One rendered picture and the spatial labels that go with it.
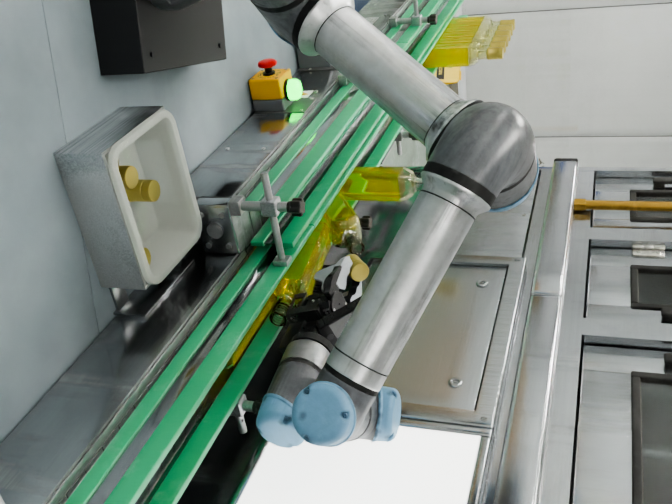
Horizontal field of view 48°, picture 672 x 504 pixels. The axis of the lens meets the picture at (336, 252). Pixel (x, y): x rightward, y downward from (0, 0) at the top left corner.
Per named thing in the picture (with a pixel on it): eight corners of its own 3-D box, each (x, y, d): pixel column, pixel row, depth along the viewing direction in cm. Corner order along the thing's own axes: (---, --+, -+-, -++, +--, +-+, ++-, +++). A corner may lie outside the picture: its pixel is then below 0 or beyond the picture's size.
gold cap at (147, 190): (120, 185, 114) (145, 185, 112) (132, 174, 117) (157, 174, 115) (127, 206, 116) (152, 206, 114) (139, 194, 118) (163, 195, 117)
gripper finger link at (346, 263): (316, 250, 130) (304, 290, 124) (347, 244, 127) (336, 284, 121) (325, 262, 132) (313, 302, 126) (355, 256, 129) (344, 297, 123)
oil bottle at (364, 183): (315, 200, 160) (413, 202, 153) (311, 176, 157) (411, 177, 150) (324, 188, 165) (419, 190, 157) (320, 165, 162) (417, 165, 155)
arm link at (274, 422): (314, 456, 105) (257, 448, 107) (335, 396, 113) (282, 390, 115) (304, 418, 100) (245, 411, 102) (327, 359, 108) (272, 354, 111)
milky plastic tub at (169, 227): (103, 289, 113) (153, 292, 111) (54, 152, 102) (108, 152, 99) (160, 230, 127) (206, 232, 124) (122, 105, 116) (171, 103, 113)
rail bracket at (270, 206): (241, 265, 128) (310, 269, 123) (220, 176, 119) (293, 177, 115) (248, 256, 130) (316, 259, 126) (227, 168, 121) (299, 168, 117)
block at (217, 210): (202, 255, 129) (239, 257, 127) (189, 206, 124) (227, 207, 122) (211, 244, 132) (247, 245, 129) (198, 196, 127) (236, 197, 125)
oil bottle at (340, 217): (310, 208, 158) (337, 254, 139) (306, 184, 155) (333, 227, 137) (336, 201, 158) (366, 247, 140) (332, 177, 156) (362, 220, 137)
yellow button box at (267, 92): (252, 112, 159) (284, 111, 156) (245, 78, 155) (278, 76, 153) (264, 100, 164) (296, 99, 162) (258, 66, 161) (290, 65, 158)
